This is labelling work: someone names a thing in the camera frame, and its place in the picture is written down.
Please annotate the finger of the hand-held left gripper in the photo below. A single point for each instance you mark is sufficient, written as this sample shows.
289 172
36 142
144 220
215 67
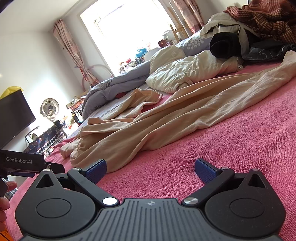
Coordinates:
54 168

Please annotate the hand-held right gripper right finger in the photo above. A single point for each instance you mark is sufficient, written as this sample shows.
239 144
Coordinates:
205 172

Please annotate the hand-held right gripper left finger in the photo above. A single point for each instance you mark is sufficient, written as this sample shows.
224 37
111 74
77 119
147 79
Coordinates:
98 170

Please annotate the beige pants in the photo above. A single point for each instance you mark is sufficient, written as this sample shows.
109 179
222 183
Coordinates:
185 104

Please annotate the person's left hand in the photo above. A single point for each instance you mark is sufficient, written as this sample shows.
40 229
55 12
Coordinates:
3 208

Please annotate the white gridded board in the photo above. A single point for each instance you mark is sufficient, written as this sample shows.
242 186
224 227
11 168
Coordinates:
12 195

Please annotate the black television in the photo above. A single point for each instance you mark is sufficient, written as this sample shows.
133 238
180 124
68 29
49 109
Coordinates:
13 118

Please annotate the white standing fan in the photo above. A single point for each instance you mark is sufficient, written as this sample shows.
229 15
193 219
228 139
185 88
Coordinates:
49 109

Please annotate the lavender striped bed sheet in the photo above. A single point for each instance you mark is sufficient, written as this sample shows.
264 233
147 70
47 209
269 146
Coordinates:
108 110

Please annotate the pink bed blanket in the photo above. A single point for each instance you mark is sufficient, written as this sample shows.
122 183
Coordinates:
254 134

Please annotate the colourful printed box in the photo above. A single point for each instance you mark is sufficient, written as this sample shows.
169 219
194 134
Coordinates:
77 105

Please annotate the yellow cloth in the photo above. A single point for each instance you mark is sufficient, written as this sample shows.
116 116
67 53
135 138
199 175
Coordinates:
10 90

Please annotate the small red cloth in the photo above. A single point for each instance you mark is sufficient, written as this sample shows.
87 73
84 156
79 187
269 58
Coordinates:
120 95

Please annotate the grey patterned duvet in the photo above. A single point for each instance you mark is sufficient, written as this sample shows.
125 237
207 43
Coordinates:
111 88

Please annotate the pink hula hoop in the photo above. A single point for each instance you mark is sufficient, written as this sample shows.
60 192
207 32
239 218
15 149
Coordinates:
101 66

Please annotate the cream comforter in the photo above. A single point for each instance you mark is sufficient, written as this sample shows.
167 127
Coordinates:
185 69

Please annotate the blue plush toy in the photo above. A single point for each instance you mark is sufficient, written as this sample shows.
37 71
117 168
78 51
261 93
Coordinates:
141 54

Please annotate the pink floral curtain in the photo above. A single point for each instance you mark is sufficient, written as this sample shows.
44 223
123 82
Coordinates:
69 44
188 14

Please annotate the black hat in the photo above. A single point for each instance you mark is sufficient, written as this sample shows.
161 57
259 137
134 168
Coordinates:
222 45

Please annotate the grey patterned pillow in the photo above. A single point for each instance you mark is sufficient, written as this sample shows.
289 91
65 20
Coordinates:
194 44

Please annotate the wooden easel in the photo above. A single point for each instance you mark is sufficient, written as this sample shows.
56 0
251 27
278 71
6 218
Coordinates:
178 30

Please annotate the white jacket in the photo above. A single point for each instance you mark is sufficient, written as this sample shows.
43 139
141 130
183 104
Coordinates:
227 20

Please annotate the red plaid cloth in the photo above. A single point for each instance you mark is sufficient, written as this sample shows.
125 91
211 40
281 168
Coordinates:
268 18

